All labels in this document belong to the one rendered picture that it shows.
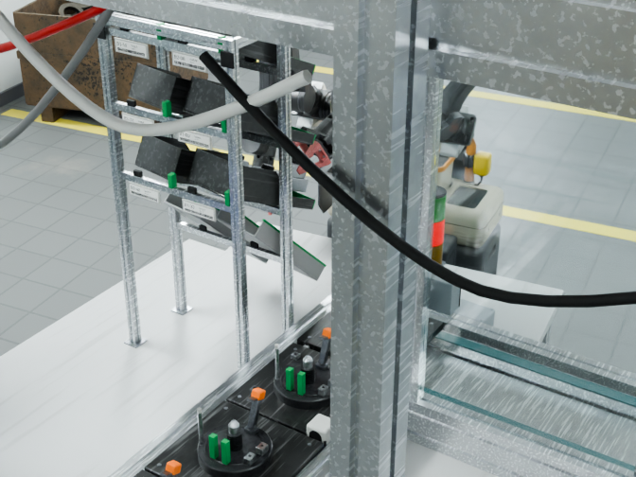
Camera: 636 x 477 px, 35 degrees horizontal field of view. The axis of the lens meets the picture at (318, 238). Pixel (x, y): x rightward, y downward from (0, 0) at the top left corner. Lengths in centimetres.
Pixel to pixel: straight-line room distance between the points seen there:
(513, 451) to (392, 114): 144
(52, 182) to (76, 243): 70
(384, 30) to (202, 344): 185
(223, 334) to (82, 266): 215
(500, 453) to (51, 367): 103
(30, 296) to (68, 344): 191
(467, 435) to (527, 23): 149
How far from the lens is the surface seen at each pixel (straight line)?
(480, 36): 66
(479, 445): 206
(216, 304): 258
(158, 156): 222
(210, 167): 214
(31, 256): 469
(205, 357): 239
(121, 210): 227
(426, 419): 209
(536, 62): 66
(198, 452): 192
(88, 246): 471
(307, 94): 279
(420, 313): 196
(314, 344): 222
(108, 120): 79
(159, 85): 215
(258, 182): 214
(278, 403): 206
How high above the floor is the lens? 223
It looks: 29 degrees down
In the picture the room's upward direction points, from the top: straight up
